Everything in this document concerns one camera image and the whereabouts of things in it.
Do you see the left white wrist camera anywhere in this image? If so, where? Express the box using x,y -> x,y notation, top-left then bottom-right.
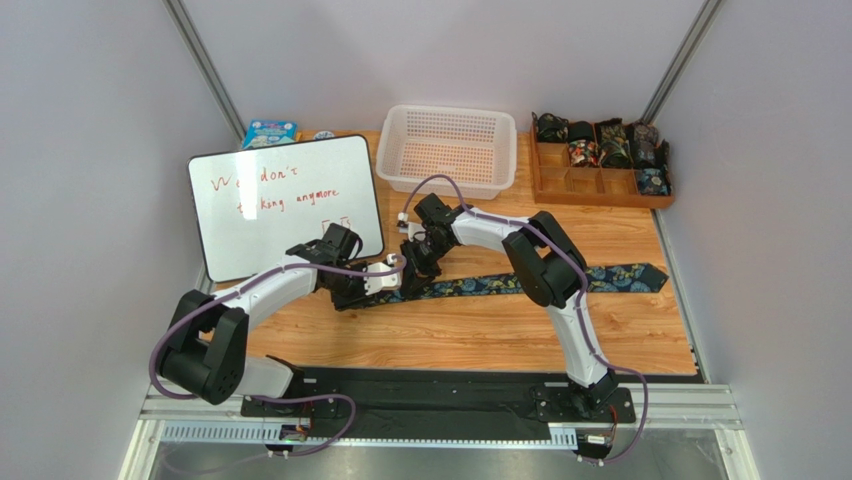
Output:
364,253 -> 407,295

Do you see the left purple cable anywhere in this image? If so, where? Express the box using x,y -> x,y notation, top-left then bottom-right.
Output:
147,252 -> 409,458

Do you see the blue printed box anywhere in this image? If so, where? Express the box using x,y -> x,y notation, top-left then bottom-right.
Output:
242,119 -> 298,150

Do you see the whiteboard with red writing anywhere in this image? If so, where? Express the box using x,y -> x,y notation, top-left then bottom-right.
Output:
187,135 -> 385,283

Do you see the rolled dark tie far left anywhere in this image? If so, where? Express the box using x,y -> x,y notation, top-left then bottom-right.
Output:
533,113 -> 570,143

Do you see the rolled green dark tie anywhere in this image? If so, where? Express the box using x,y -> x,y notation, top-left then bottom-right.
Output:
594,118 -> 633,169

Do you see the wooden compartment tray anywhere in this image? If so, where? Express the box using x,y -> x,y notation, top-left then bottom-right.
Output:
529,113 -> 675,210

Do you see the aluminium rail frame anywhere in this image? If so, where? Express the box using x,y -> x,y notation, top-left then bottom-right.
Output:
120,368 -> 759,479

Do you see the rolled blue floral tie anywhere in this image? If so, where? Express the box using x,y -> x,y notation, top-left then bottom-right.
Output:
635,168 -> 672,196

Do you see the dark blue floral necktie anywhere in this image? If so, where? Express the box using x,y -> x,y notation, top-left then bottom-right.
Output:
331,263 -> 669,311

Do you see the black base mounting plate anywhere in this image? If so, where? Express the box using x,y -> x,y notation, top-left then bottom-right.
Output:
241,367 -> 639,441

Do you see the small white round object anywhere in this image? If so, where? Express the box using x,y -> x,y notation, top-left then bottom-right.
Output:
313,130 -> 336,140

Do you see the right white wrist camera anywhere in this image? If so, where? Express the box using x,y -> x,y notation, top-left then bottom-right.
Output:
396,212 -> 426,242

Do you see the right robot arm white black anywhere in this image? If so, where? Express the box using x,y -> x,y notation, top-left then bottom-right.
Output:
397,194 -> 618,419

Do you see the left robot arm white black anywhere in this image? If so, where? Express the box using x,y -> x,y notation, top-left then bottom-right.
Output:
149,224 -> 367,405

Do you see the rolled red floral tie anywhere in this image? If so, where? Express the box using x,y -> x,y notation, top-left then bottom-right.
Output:
567,121 -> 599,168

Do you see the white plastic perforated basket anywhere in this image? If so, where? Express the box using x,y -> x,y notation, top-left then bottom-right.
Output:
375,105 -> 518,200

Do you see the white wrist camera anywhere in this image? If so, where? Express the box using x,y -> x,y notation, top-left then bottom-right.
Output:
396,212 -> 426,242
364,253 -> 407,295

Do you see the rolled grey dark tie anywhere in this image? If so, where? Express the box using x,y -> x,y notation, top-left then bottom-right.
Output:
629,120 -> 660,168

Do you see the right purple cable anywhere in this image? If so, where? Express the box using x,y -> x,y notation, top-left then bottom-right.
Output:
399,174 -> 650,465

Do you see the purple cable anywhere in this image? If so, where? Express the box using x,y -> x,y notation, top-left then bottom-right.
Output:
399,174 -> 650,465
147,252 -> 409,458

